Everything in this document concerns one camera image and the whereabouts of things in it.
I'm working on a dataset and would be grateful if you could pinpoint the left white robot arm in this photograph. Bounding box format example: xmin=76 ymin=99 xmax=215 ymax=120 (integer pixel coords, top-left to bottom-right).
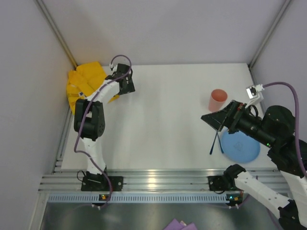
xmin=73 ymin=63 xmax=135 ymax=175

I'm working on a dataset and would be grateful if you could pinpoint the aluminium mounting rail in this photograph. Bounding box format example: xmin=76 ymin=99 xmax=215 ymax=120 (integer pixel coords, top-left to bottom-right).
xmin=38 ymin=169 xmax=290 ymax=193

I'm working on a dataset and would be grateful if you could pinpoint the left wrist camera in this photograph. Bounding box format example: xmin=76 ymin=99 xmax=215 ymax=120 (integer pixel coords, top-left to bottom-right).
xmin=109 ymin=62 xmax=118 ymax=71

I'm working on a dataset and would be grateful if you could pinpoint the slotted grey cable duct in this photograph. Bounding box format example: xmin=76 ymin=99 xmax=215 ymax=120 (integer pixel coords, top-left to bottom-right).
xmin=47 ymin=193 xmax=243 ymax=204

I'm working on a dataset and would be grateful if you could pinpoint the blue plastic plate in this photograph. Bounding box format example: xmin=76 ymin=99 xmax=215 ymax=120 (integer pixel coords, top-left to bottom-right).
xmin=220 ymin=129 xmax=260 ymax=163

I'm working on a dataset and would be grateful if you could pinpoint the yellow cartoon placemat cloth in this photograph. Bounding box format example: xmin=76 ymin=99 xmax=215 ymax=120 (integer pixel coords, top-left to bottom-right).
xmin=66 ymin=61 xmax=107 ymax=114

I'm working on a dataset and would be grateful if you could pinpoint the red plastic cup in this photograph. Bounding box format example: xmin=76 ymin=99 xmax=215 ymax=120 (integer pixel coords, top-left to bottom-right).
xmin=208 ymin=89 xmax=228 ymax=112

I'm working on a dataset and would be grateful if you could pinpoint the purple cloth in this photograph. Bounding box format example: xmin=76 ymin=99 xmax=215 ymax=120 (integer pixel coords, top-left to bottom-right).
xmin=163 ymin=218 xmax=198 ymax=230

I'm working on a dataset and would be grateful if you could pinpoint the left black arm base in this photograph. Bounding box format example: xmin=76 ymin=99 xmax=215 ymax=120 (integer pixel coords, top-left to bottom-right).
xmin=81 ymin=172 xmax=124 ymax=192

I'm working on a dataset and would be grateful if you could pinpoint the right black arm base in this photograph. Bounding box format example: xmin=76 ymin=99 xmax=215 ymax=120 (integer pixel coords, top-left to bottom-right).
xmin=208 ymin=175 xmax=239 ymax=194

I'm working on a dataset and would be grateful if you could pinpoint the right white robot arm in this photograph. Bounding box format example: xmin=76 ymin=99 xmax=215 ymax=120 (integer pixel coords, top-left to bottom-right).
xmin=201 ymin=100 xmax=307 ymax=230

